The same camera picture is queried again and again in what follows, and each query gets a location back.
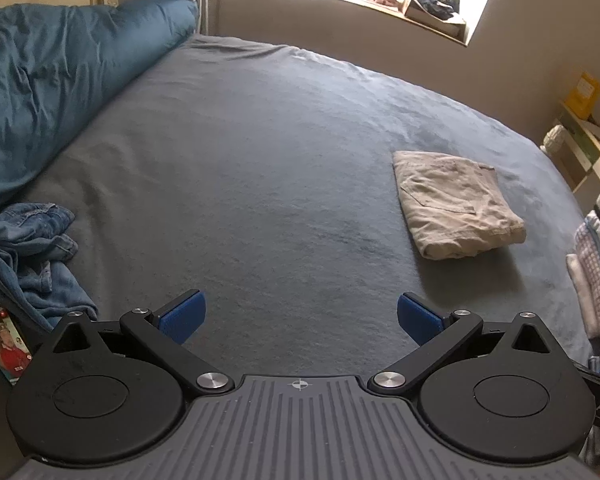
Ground teal duvet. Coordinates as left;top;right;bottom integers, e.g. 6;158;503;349
0;0;199;216

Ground printed picture card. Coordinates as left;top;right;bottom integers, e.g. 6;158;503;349
0;299;35;387

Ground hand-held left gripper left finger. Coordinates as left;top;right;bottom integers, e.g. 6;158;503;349
40;289;233;395

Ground white plush toy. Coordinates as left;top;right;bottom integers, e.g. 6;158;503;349
540;125;567;157

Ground yellow box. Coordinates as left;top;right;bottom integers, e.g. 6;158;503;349
564;72;600;121

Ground cardboard box with dark clothes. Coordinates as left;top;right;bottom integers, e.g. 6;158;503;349
402;0;469;42

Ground beige pants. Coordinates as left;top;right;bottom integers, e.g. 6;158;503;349
392;150;527;261

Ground wooden shelf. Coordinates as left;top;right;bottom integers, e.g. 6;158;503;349
555;100;600;195

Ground stack of folded towels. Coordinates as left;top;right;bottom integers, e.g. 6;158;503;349
566;192;600;342

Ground blue jeans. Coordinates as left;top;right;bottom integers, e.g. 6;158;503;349
0;202;100;333

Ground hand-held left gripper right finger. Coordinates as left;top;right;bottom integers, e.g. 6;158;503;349
367;292;566;396

